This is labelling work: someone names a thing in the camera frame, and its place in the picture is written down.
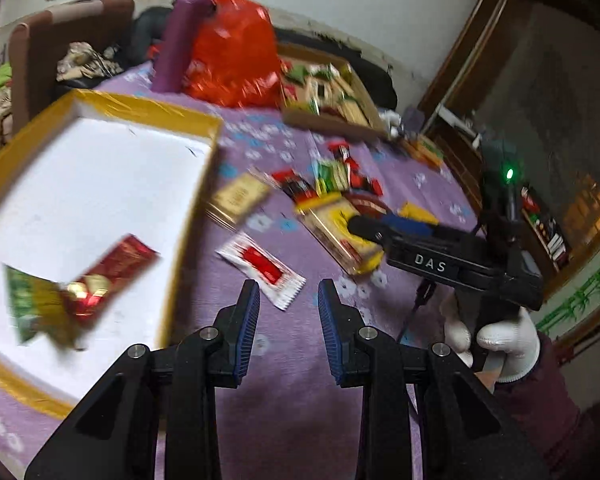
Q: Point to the green and gold snack packet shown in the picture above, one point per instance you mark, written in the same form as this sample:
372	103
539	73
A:
30	305

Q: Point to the small yellow packet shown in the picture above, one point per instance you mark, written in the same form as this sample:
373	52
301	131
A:
417	212

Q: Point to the pile of cracker packets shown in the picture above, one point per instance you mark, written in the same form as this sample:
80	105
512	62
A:
330	92

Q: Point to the purple floral cloth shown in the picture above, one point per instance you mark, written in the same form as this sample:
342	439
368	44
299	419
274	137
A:
290	385

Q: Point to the red and black candy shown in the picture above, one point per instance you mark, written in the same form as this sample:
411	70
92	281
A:
366	183
340	150

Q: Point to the yellow-edged white box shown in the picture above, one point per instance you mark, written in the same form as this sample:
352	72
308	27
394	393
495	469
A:
105	185

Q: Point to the wooden side shelf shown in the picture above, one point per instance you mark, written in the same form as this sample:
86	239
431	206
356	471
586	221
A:
590	200

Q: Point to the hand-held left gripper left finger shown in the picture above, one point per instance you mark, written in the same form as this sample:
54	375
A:
246	320

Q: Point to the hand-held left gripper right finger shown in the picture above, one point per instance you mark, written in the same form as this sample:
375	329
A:
330	330

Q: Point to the wooden door frame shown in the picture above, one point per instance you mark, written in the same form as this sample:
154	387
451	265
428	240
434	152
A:
480	35

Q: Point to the person's right forearm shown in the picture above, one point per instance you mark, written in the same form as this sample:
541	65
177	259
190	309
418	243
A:
545	410

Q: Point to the red plastic bag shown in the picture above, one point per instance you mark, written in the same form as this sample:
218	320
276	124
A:
230	50

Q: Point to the patterned beige cloth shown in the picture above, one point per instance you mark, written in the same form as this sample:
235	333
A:
85	60

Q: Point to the long red snack packet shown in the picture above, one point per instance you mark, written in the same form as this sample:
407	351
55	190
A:
122	260

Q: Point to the orange snack packet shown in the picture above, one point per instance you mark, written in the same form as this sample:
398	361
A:
425	150

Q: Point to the dark cloth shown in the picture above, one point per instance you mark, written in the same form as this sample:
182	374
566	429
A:
145	30

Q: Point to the round dark red packet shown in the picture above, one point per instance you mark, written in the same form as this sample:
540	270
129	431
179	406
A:
375	206

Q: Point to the person's right hand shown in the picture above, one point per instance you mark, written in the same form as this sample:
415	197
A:
510	342

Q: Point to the brown armchair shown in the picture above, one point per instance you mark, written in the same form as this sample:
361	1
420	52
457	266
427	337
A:
40	45

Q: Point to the yellow cracker packet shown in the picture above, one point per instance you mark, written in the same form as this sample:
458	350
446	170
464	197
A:
330	230

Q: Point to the white and red sachet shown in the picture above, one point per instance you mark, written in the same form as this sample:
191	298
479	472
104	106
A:
260	265

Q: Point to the purple bottle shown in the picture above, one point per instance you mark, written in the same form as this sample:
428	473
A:
180	40

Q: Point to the cardboard box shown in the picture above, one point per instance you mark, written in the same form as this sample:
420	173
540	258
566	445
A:
330	126

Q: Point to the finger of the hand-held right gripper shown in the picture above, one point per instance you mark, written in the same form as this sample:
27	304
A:
405	222
367	227

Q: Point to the dark red snack packet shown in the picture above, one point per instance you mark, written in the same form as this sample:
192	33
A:
295	185

